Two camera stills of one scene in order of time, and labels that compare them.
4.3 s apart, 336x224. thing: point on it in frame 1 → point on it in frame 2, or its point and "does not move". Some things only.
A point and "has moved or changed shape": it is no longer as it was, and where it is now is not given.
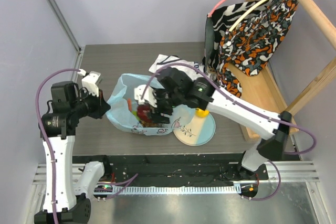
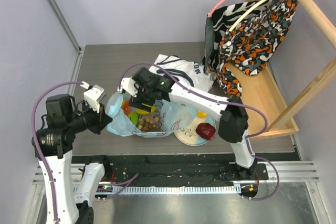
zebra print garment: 217,24 does not move
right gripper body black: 159,105 → 142,102
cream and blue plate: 198,131 does not move
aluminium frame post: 58,9 does not move
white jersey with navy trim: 162,60 does not move
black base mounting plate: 171,169 does not move
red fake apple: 142,113 → 205,130
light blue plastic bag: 122,107 has moved or changed shape
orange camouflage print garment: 250,44 does not move
